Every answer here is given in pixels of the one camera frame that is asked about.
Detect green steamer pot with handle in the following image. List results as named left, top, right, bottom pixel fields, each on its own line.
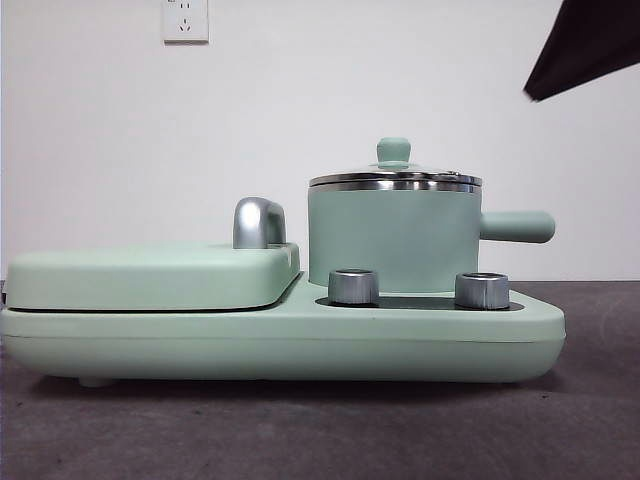
left=307, top=179, right=556, bottom=294

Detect chrome cover handle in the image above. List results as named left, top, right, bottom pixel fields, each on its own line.
left=232, top=197, right=287, bottom=250

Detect green hinged griddle cover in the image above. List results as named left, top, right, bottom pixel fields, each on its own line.
left=4, top=241, right=302, bottom=312

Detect silver control knob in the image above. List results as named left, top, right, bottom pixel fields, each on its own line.
left=453, top=271, right=511, bottom=309
left=327, top=268, right=380, bottom=305

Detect glass lid with green knob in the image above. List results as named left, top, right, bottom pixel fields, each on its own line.
left=308, top=137, right=484, bottom=187

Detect white wall socket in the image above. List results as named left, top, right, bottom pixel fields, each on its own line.
left=162, top=0, right=210, bottom=45

